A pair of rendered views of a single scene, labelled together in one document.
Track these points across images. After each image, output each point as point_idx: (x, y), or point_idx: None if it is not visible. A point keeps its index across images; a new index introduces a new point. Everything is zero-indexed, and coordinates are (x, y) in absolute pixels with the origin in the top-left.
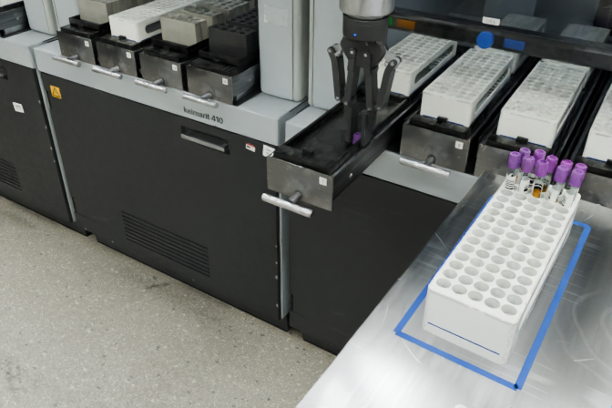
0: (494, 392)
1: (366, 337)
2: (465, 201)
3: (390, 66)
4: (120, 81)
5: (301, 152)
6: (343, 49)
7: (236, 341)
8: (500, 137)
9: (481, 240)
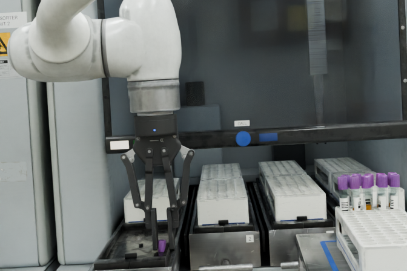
0: None
1: None
2: (305, 247)
3: (189, 155)
4: None
5: (123, 259)
6: (138, 152)
7: None
8: (282, 221)
9: (364, 227)
